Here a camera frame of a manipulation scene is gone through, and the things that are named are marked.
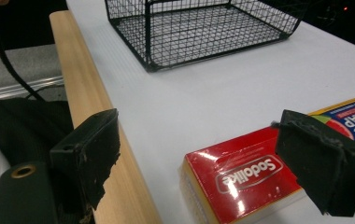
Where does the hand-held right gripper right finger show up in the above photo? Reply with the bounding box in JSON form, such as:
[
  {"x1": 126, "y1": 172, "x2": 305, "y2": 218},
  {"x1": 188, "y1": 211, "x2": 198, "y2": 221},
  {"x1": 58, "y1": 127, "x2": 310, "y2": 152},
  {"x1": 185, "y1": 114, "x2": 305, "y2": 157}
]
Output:
[{"x1": 271, "y1": 109, "x2": 355, "y2": 217}]

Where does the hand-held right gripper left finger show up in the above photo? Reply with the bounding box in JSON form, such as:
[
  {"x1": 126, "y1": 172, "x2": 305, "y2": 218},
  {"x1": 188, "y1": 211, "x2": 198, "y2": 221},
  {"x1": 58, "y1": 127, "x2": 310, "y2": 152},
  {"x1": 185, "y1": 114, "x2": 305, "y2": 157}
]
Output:
[{"x1": 50, "y1": 107, "x2": 121, "y2": 211}]

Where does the red and blue wrap box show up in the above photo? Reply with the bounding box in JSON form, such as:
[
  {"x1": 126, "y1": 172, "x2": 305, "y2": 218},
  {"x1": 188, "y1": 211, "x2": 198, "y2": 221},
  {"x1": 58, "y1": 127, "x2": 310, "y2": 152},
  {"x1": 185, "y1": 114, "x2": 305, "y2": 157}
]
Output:
[{"x1": 180, "y1": 91, "x2": 355, "y2": 224}]

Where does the black wire mesh basket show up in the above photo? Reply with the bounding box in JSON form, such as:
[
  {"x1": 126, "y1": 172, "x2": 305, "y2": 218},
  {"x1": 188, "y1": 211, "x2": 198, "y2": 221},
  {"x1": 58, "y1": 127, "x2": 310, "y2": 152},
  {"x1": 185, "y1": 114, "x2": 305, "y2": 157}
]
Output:
[{"x1": 104, "y1": 0, "x2": 308, "y2": 73}]

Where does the metal rail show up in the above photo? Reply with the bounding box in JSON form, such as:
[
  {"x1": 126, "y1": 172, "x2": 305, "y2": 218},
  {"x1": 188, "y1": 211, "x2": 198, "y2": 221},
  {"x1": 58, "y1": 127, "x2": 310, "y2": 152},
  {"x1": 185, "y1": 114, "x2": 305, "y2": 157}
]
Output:
[{"x1": 0, "y1": 76, "x2": 65, "y2": 105}]

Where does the black cable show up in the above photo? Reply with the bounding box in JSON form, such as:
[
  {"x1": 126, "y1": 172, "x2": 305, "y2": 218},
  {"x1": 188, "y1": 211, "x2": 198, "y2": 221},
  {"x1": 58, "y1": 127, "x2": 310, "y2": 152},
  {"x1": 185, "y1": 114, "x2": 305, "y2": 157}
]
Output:
[{"x1": 0, "y1": 0, "x2": 65, "y2": 103}]

